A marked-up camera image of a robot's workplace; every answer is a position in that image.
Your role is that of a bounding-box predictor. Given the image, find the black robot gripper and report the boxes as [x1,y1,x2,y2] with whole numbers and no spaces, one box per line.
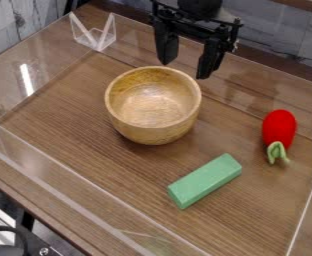
[150,0,242,79]

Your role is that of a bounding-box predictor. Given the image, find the red felt strawberry toy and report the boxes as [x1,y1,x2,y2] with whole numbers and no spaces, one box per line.
[261,109,297,165]

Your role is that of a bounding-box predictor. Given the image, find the light wooden bowl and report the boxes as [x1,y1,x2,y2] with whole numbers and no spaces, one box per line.
[104,66,202,145]

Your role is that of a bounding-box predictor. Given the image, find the green rectangular block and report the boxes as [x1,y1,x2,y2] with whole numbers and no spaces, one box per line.
[166,153,241,209]

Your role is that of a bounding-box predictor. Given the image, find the clear acrylic corner bracket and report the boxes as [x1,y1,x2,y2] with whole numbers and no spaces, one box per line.
[69,12,116,52]

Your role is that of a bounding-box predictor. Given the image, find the clear acrylic tray wall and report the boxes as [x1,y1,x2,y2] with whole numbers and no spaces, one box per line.
[0,115,312,256]

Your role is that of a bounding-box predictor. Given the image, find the black cable under table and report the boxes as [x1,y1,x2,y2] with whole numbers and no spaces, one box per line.
[0,225,30,256]

